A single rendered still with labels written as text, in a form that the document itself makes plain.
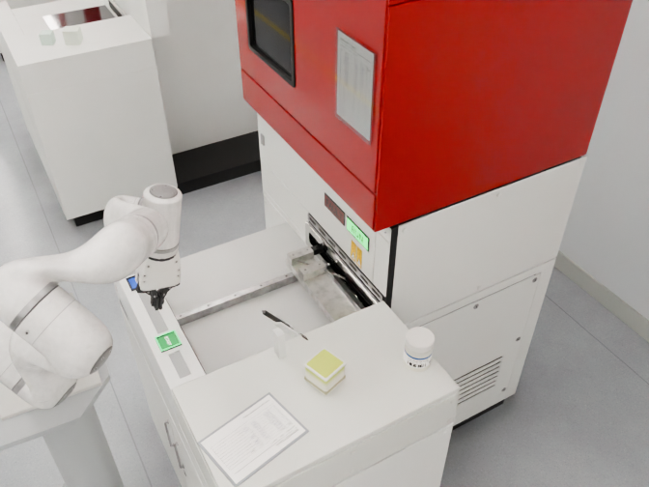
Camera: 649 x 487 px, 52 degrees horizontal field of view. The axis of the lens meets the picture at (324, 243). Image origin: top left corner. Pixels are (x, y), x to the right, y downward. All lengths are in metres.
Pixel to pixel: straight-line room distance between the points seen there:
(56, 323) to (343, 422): 0.74
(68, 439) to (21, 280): 0.99
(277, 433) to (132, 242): 0.63
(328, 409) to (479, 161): 0.73
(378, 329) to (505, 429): 1.18
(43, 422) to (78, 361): 0.78
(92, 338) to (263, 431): 0.58
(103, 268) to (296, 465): 0.66
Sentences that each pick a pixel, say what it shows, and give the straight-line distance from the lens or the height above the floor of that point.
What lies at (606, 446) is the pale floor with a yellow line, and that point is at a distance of 2.92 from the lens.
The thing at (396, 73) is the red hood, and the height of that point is 1.65.
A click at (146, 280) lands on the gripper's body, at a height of 1.21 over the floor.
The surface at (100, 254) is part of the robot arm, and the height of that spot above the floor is 1.57.
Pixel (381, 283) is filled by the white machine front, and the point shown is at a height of 1.01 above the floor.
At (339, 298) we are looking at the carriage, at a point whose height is 0.88.
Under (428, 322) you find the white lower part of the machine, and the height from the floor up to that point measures 0.78.
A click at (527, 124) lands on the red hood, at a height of 1.41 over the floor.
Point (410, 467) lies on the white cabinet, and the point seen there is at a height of 0.71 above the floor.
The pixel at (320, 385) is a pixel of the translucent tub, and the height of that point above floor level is 1.00.
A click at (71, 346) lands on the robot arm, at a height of 1.47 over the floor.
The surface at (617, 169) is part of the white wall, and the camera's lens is 3.13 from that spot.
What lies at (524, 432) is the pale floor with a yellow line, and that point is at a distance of 2.85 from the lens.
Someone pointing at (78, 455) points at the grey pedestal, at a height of 0.56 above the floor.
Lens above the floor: 2.28
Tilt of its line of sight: 40 degrees down
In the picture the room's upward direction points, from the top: straight up
